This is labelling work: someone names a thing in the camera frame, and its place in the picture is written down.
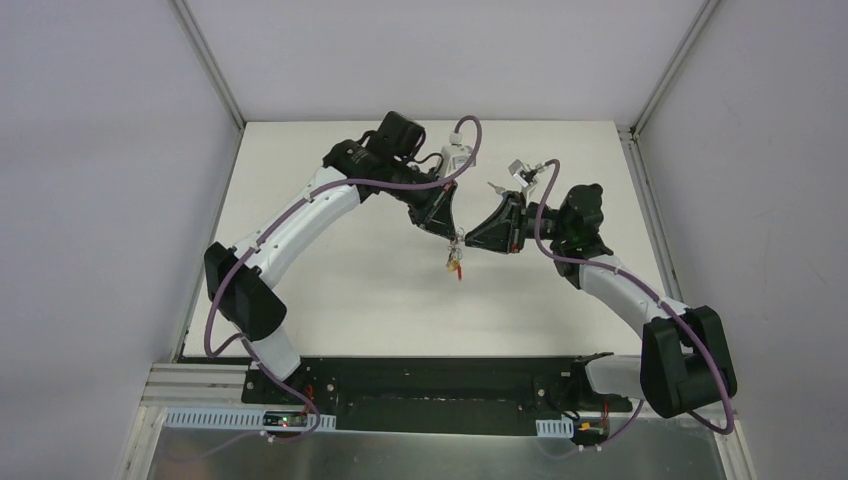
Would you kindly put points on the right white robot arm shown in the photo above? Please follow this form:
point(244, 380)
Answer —
point(684, 363)

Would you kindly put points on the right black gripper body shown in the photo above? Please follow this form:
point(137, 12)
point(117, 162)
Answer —
point(516, 221)

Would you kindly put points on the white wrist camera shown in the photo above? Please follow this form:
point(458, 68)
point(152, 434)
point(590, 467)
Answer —
point(457, 155)
point(526, 176)

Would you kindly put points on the grey red keyring holder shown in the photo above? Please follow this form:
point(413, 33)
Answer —
point(455, 254)

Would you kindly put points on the blue tag key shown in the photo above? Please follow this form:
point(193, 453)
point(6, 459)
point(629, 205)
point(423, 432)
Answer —
point(499, 190)

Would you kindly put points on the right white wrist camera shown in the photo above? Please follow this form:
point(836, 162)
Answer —
point(526, 176)

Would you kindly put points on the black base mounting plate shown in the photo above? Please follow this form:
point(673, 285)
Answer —
point(502, 396)

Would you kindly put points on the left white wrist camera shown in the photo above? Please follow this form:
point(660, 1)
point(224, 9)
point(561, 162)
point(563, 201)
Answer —
point(457, 155)

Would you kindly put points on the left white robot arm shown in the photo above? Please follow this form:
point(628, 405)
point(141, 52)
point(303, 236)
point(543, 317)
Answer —
point(240, 279)

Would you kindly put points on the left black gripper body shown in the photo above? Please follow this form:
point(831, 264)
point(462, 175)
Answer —
point(429, 206)

